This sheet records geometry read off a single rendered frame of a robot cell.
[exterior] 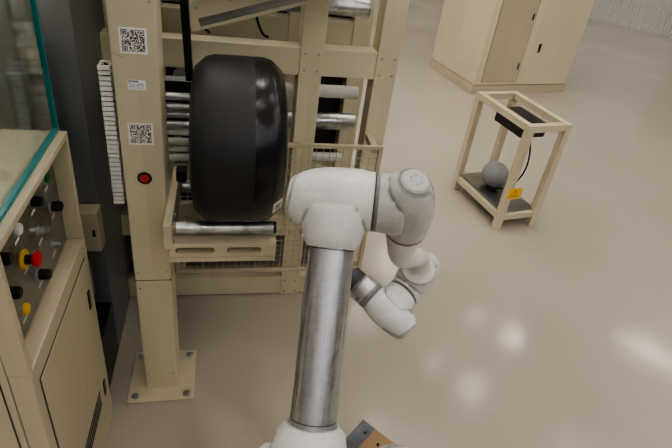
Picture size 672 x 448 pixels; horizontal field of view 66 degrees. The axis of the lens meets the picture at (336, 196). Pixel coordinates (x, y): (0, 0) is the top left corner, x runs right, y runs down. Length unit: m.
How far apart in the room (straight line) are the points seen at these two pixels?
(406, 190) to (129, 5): 0.94
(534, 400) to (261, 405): 1.27
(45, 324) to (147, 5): 0.89
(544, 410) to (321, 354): 1.78
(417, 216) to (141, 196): 1.05
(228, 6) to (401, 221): 1.16
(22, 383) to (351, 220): 0.87
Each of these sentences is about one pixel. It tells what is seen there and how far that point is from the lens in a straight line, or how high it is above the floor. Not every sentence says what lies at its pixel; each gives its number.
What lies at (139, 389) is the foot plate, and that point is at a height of 0.01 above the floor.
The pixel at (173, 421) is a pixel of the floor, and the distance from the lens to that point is 2.41.
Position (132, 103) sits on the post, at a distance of 1.69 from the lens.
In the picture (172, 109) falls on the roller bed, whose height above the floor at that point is 1.14.
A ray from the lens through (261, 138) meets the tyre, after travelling 1.54.
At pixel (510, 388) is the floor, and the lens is 2.77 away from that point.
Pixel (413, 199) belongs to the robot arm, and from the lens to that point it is 1.06.
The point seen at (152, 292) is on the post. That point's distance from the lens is 2.11.
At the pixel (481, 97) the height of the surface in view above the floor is 0.78.
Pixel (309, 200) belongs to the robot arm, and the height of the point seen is 1.39.
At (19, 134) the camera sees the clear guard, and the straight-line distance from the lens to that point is 1.41.
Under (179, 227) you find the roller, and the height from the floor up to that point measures 0.91.
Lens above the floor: 1.97
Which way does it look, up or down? 31 degrees down
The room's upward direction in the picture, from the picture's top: 8 degrees clockwise
